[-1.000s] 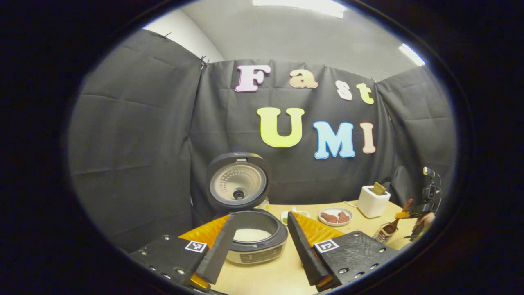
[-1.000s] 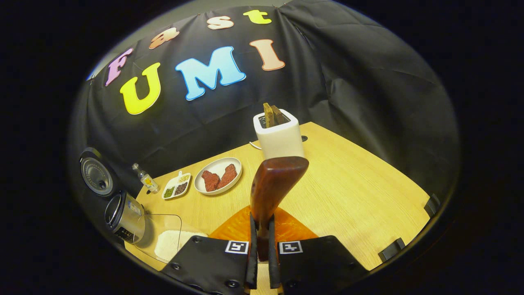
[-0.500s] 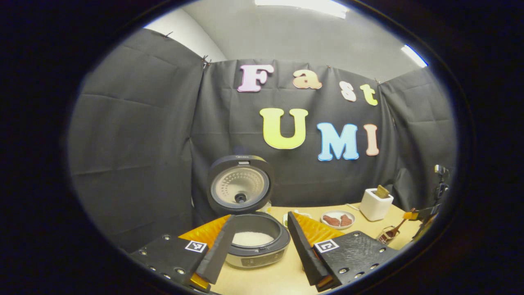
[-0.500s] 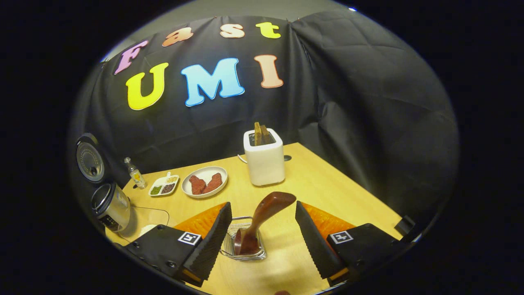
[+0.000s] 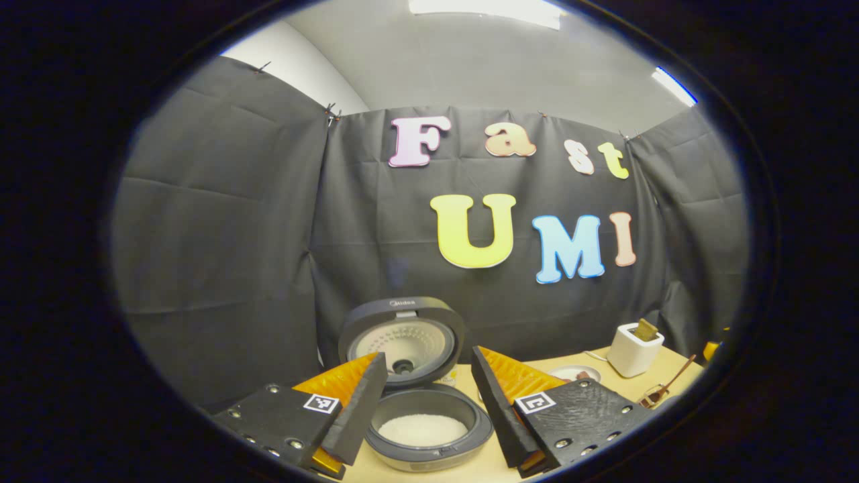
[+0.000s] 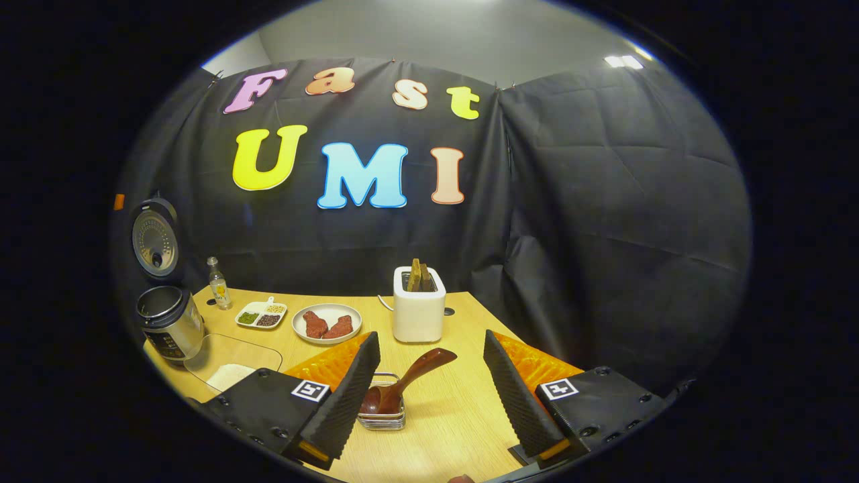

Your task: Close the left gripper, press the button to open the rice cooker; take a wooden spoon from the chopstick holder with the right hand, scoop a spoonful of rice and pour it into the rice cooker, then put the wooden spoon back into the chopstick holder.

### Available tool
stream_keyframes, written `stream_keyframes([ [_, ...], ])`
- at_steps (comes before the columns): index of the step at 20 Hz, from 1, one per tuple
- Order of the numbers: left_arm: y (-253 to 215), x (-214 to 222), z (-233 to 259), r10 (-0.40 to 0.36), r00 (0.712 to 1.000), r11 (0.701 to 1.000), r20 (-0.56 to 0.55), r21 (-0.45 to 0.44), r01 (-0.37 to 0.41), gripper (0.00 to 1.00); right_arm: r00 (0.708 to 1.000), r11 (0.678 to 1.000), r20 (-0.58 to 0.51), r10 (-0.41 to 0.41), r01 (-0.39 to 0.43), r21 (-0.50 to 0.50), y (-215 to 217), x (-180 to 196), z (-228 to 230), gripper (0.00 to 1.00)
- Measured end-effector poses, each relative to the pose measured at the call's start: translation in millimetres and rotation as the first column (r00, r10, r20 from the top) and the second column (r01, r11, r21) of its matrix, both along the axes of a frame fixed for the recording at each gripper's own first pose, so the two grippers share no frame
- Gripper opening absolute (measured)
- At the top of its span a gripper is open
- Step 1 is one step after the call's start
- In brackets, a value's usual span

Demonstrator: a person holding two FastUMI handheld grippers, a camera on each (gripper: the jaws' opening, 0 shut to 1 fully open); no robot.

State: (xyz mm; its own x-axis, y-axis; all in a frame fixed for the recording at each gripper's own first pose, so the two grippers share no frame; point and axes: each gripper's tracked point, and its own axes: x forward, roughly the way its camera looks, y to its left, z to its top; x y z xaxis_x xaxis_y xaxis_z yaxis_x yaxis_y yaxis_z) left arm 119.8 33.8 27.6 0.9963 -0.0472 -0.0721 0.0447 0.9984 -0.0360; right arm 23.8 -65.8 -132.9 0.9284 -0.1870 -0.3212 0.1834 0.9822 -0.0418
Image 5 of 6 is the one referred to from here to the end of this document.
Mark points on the brown wooden spoon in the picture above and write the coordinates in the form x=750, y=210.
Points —
x=674, y=382

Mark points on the black rice cooker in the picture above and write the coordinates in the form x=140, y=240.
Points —
x=402, y=315

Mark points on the brown toast slice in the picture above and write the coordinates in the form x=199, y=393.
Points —
x=645, y=330

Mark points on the small ceiling light panel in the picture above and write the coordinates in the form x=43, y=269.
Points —
x=674, y=86

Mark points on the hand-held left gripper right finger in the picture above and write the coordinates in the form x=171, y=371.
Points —
x=496, y=416

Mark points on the white rice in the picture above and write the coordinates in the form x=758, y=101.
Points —
x=423, y=431

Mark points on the white round plate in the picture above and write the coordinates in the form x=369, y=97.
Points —
x=564, y=372

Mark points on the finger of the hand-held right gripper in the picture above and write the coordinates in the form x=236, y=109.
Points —
x=711, y=351

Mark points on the white toaster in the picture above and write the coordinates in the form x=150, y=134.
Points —
x=631, y=355

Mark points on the large ceiling light panel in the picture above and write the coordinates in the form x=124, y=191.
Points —
x=486, y=12

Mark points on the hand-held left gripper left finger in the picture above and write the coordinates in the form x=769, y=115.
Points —
x=359, y=416

